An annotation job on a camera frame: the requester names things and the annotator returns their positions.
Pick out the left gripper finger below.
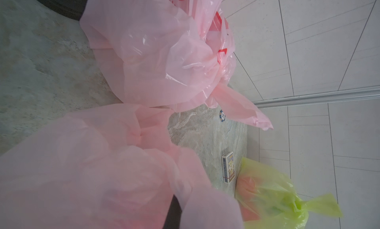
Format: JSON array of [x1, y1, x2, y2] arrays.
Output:
[[163, 196, 182, 229]]

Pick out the pink plastic bag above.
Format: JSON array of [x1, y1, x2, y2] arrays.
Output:
[[1, 104, 243, 229], [80, 0, 272, 130]]

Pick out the yellow-green plastic bag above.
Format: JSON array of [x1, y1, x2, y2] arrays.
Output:
[[235, 158, 343, 229]]

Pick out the pink plastic bag back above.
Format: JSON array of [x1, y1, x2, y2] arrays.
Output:
[[80, 0, 272, 130]]

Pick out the playing card deck box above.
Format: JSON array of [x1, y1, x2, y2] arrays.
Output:
[[221, 152, 235, 184]]

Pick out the poker chip blue white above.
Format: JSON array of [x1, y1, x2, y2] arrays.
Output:
[[219, 110, 226, 122]]

